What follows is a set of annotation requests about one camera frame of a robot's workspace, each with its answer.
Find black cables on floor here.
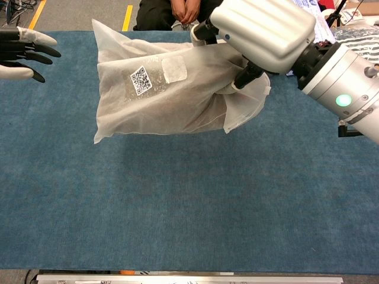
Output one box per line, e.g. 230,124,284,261
0,0,40,28

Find blue felt table mat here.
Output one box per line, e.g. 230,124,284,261
0,29,379,275

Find cardboard box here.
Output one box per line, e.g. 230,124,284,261
345,0,379,17

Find black stand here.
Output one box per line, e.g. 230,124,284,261
325,0,348,28

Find aluminium profile rail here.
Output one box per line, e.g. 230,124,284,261
35,273,345,284

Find black cable under table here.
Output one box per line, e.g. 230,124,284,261
24,268,38,284

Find frosted plastic zip bag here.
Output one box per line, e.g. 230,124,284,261
91,18,272,145

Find white parcel with blue print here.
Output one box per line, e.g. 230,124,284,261
291,0,338,44

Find seated person in black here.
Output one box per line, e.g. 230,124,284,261
133,0,223,32

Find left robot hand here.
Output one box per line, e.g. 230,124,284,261
0,26,62,83

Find black white striped bag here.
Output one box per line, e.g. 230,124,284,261
333,27,379,63

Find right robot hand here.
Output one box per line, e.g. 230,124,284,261
190,0,317,95

